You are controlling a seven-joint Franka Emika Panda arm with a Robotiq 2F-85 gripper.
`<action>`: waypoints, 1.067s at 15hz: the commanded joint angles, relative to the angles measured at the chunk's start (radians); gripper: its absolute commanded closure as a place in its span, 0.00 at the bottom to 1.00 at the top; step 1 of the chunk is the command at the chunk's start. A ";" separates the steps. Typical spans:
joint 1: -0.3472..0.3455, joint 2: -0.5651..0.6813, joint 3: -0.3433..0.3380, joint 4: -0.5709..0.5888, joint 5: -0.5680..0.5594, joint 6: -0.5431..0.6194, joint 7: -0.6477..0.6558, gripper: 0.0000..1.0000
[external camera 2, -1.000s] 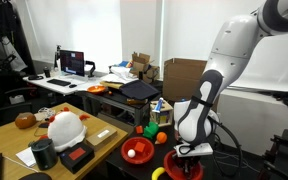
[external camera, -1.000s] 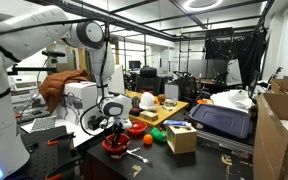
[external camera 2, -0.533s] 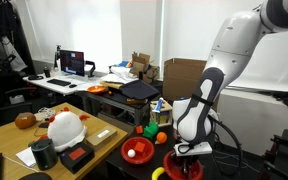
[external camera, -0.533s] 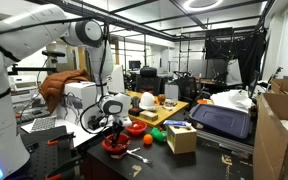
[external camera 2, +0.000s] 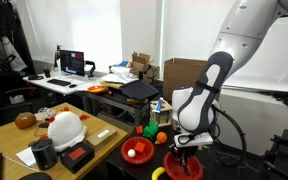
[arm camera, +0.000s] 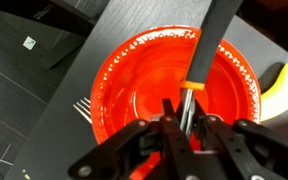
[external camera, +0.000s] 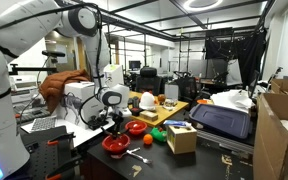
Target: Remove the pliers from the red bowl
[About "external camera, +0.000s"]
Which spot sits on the white robot dog box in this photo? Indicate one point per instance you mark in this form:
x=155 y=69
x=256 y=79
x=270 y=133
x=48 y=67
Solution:
x=70 y=93

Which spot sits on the brown jacket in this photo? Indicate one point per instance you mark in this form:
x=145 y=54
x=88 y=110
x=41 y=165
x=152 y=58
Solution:
x=57 y=85

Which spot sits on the black office chair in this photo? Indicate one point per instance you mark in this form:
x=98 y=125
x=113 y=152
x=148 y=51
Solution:
x=149 y=81
x=187 y=90

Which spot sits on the wooden table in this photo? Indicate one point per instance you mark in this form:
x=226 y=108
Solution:
x=167 y=113

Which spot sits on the brown ball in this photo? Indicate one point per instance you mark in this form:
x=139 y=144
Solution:
x=161 y=98

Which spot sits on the white plush toy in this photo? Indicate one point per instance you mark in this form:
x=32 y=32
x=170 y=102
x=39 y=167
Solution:
x=147 y=101

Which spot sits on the white paper pile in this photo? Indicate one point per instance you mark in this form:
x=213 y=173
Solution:
x=232 y=98

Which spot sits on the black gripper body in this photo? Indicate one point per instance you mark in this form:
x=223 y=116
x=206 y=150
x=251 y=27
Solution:
x=117 y=120

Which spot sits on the distant dark monitor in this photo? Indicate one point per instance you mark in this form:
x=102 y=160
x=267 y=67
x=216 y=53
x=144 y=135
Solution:
x=134 y=65

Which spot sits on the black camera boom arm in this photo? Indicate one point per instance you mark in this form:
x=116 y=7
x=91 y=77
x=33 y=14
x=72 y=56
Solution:
x=54 y=53

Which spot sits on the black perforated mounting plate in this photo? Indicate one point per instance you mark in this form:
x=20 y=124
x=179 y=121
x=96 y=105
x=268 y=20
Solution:
x=44 y=156

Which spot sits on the black curtain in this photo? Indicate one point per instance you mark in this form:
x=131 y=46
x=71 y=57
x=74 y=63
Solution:
x=247 y=50

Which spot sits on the white printer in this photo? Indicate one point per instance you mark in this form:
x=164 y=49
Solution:
x=22 y=85

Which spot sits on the small open cardboard box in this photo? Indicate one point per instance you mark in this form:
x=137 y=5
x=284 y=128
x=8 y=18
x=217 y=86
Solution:
x=287 y=86

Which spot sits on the silver metal fork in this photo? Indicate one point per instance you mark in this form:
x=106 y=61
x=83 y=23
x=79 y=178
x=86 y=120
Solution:
x=139 y=156

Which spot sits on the blue white toothpaste tube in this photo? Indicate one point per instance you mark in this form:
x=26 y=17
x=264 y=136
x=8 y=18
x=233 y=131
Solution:
x=177 y=123

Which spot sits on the wooden shape sorter box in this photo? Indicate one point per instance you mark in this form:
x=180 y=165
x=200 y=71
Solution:
x=182 y=140

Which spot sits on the large cardboard box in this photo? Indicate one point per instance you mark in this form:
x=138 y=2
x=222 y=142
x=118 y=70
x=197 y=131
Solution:
x=274 y=143

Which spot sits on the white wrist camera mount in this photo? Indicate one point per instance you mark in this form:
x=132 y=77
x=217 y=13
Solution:
x=125 y=112

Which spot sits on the flat tan cardboard box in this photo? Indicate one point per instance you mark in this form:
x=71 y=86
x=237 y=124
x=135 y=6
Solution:
x=149 y=115

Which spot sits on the orange ball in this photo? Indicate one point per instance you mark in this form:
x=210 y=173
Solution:
x=148 y=139

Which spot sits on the black game controller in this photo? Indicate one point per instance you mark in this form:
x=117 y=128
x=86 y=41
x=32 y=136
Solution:
x=94 y=124

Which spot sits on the white backed monitor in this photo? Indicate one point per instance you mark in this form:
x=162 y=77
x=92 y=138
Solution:
x=115 y=75

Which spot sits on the green toy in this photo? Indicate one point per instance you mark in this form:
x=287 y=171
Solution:
x=159 y=136

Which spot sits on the black cylinder speaker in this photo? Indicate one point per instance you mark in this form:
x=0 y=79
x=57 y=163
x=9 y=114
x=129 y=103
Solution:
x=135 y=101

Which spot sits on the grey perforated keyboard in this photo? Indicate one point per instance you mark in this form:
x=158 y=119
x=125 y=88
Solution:
x=44 y=124

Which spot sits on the red plastic bowl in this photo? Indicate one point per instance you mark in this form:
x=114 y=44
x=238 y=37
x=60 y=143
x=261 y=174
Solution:
x=135 y=130
x=115 y=146

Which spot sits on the silver metal cutlery piece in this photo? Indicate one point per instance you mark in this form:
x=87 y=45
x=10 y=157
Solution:
x=117 y=155

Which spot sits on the black box red top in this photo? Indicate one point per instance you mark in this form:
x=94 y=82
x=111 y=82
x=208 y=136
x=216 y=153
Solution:
x=136 y=112

